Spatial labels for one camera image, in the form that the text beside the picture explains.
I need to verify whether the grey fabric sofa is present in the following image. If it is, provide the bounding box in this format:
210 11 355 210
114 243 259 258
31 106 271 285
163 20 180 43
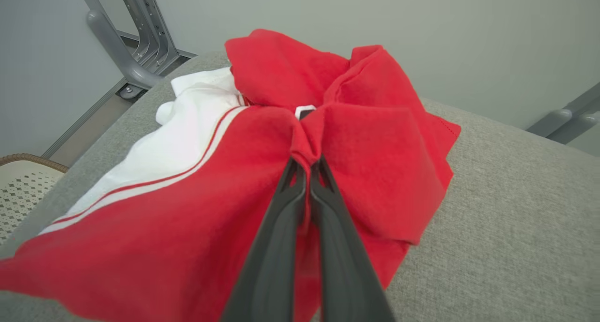
0 50 600 322

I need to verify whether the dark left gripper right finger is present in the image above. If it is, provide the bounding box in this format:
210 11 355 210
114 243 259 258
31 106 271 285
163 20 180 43
309 155 395 322

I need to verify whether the grey partition post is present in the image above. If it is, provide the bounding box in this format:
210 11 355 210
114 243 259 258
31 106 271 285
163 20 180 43
545 110 600 145
526 82 600 136

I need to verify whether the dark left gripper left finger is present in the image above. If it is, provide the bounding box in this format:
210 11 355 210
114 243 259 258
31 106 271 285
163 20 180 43
219 157 308 322

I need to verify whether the grey perforated metal bracket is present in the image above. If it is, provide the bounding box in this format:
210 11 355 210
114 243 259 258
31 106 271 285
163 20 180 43
117 0 198 100

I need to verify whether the beige perforated laundry basket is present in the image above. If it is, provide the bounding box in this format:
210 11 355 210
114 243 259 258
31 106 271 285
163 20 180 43
0 153 69 246

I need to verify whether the grey curved metal tube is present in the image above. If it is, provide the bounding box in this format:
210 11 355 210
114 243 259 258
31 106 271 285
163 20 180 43
76 0 163 91

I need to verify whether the red basketball jersey white trim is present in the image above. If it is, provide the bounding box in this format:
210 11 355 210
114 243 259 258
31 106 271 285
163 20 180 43
0 29 463 322

